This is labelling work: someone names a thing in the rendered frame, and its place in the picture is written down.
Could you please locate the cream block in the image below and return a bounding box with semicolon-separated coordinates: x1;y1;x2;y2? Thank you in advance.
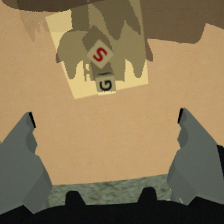
95;71;116;95
86;39;114;69

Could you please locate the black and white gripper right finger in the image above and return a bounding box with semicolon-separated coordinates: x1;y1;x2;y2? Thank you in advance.
167;108;224;224

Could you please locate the pale yellow mat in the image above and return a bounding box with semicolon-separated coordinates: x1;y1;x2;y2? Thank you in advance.
45;0;148;99

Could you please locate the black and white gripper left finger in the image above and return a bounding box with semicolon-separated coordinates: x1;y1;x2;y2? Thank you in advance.
0;112;52;224

